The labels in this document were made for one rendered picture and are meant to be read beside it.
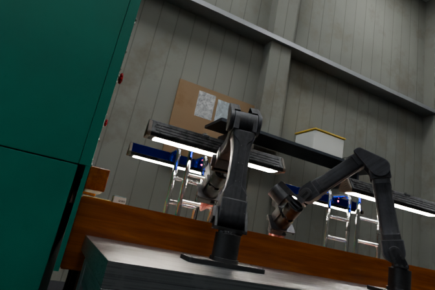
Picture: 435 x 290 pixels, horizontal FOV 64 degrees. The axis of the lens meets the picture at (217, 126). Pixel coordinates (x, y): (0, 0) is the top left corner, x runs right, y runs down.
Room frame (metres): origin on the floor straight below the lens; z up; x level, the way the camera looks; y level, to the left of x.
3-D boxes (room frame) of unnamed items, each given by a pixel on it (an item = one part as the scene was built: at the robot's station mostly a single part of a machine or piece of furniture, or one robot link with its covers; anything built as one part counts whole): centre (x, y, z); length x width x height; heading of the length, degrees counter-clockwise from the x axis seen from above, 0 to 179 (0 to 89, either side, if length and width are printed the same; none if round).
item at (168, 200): (1.87, 0.12, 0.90); 0.20 x 0.19 x 0.45; 108
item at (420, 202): (1.72, -0.94, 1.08); 0.62 x 0.08 x 0.07; 108
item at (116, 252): (1.22, -0.26, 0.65); 1.20 x 0.90 x 0.04; 112
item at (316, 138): (3.81, -1.19, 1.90); 0.45 x 0.37 x 0.25; 112
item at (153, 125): (1.42, -0.02, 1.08); 0.62 x 0.08 x 0.07; 108
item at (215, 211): (0.89, -0.07, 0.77); 0.09 x 0.06 x 0.06; 95
